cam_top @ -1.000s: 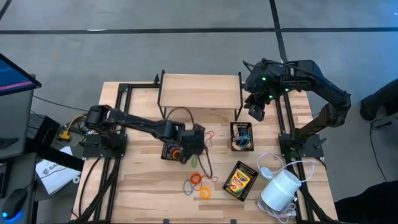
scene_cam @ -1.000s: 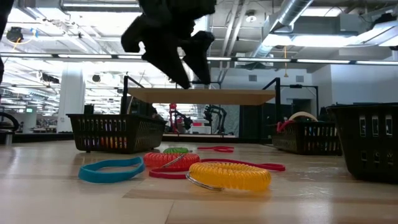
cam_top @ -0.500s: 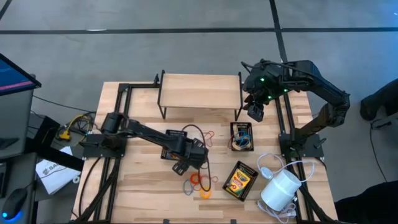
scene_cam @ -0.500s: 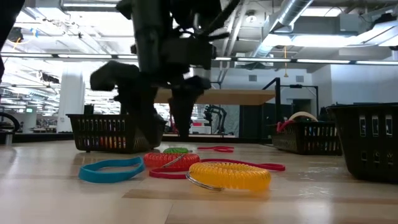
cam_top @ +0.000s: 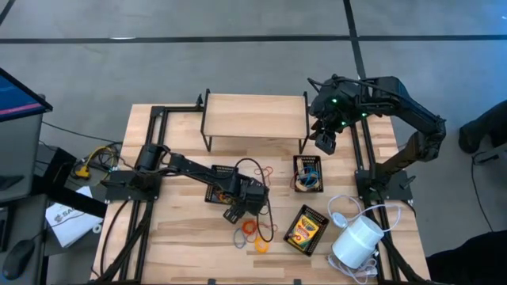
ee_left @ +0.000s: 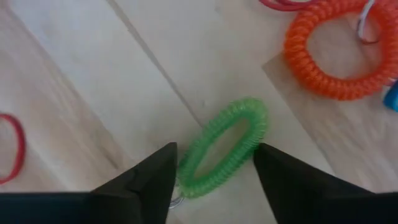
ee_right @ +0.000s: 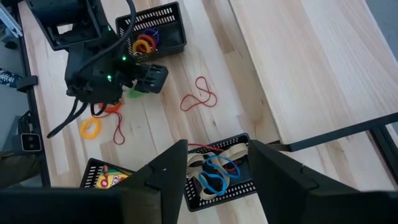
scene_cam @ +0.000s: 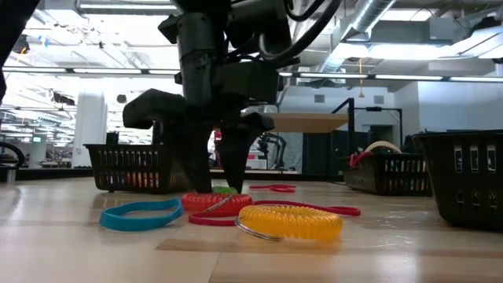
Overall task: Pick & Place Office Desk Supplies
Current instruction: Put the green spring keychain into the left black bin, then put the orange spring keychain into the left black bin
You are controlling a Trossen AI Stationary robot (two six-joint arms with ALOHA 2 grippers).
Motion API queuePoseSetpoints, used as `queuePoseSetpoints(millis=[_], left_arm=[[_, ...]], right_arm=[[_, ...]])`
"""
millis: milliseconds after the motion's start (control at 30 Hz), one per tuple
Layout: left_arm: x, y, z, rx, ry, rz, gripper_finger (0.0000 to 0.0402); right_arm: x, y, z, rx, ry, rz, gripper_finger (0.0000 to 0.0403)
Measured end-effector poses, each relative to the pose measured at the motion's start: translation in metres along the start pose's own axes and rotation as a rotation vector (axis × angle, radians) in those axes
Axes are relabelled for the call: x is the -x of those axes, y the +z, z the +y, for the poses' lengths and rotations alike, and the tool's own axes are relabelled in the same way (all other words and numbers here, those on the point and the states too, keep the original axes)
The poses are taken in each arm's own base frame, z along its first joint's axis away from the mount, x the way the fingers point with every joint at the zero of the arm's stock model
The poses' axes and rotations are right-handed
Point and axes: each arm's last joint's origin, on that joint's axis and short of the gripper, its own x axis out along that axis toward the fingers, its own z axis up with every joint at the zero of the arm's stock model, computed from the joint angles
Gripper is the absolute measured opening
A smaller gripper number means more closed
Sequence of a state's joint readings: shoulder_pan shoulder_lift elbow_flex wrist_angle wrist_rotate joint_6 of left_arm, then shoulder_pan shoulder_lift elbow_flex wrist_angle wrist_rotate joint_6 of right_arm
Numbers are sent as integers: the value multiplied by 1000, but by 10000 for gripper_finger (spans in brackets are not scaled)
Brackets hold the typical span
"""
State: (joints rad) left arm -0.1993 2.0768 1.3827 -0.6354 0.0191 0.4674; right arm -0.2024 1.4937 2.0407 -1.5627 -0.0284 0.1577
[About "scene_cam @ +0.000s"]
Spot wooden shelf with black legs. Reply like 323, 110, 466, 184
151, 95, 357, 186

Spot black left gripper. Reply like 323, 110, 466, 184
159, 11, 281, 193

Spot wide tan rubber band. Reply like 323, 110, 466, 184
364, 140, 402, 155

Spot black ceiling device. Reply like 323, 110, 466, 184
14, 34, 31, 55

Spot long light bar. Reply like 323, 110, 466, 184
2, 66, 503, 83

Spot thin black metal stand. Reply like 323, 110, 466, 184
355, 105, 404, 149

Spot black slotted plastic basket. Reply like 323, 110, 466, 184
83, 143, 193, 195
411, 130, 503, 232
342, 152, 433, 197

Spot wide light blue rubber band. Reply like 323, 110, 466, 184
98, 197, 185, 232

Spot silver round air duct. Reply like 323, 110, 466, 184
317, 0, 398, 75

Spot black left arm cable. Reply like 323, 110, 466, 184
259, 0, 343, 62

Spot orange hanging cord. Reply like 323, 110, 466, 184
357, 57, 365, 99

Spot red rubber band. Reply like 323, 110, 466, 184
349, 151, 373, 169
187, 199, 362, 228
249, 183, 297, 193

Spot black curved bar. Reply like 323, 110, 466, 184
0, 141, 25, 168

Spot white pillar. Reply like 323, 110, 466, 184
73, 88, 108, 169

